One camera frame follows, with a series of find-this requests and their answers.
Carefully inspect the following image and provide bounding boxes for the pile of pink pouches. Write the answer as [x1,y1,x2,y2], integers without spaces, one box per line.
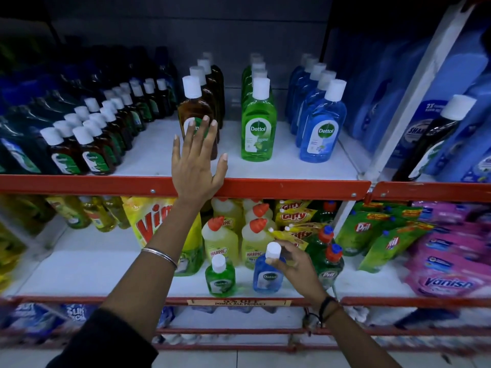
[404,201,491,298]

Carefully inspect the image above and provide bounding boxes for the green dishwash pouch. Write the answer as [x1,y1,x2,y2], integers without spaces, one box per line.
[352,201,423,222]
[335,210,381,258]
[358,221,435,274]

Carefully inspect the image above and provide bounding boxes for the dark bottle with white cap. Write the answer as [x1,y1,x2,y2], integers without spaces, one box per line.
[392,94,477,183]

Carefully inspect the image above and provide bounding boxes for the large green antiseptic bottle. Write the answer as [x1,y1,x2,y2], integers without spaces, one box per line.
[242,53,265,89]
[241,77,277,163]
[242,61,269,97]
[242,69,275,108]

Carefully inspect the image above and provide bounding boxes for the person's left forearm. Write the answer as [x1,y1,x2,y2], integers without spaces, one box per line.
[101,196,211,341]

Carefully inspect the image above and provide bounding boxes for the silver bangle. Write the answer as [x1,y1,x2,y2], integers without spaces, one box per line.
[141,247,178,269]

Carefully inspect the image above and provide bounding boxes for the group of blue packets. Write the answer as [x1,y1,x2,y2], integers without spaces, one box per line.
[0,303,177,343]

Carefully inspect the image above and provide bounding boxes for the row of dark green bottles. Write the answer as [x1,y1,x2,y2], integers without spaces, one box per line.
[0,44,116,175]

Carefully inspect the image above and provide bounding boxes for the black wrist band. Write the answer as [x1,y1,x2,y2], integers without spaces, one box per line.
[303,296,343,328]

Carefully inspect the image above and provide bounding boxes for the large blue antiseptic bottle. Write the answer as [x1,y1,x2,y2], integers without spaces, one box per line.
[295,70,337,148]
[285,53,312,120]
[290,63,327,137]
[286,57,319,125]
[299,79,348,164]

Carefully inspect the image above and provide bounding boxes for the rows of small brown bottles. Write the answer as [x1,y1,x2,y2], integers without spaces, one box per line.
[40,77,174,176]

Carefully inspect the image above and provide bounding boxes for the person's left hand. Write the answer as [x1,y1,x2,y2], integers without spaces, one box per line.
[171,116,229,203]

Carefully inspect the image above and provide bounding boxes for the person's right hand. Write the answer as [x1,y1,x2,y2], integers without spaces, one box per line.
[265,239,329,305]

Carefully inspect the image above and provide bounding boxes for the large brown antiseptic bottle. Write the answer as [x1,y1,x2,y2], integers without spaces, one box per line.
[177,76,218,161]
[197,59,225,129]
[189,66,221,144]
[203,52,226,120]

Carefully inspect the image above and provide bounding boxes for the person's right forearm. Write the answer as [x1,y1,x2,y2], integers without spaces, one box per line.
[318,299,402,368]

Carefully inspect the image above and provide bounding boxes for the green dishwash bottle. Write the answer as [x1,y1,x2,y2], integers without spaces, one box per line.
[312,201,339,225]
[315,244,345,291]
[306,225,335,266]

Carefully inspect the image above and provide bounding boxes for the small blue antiseptic bottle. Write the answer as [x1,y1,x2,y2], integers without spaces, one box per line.
[253,242,287,295]

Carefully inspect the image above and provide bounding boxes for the yellow liquid bottle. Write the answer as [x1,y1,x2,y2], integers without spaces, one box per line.
[78,195,117,233]
[45,195,93,230]
[102,195,131,230]

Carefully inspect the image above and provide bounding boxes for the white shelf upright post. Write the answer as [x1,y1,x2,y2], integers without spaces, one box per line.
[359,0,478,184]

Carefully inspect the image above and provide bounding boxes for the small green antiseptic bottle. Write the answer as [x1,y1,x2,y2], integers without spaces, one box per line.
[205,254,236,298]

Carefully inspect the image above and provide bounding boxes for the large yellow dishwash pouch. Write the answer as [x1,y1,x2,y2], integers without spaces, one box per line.
[121,197,205,277]

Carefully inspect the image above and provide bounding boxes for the group of blue refill pouches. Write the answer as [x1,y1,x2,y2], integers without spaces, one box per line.
[325,27,491,183]

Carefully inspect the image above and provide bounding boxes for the group of yellow packs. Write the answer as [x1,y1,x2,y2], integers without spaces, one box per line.
[0,194,57,292]

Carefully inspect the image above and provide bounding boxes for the orange bottom wire rails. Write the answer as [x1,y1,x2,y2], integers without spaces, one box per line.
[0,326,491,356]

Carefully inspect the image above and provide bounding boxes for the orange shelf rail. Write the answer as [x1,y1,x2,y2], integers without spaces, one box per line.
[0,174,372,201]
[371,181,491,204]

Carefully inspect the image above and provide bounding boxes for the black sleeve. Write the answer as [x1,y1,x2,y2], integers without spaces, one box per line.
[46,308,159,368]

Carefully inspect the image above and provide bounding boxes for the yellow cleaner bottle red cap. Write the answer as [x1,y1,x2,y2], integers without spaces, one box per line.
[201,216,239,267]
[241,218,275,270]
[211,198,244,236]
[245,202,277,230]

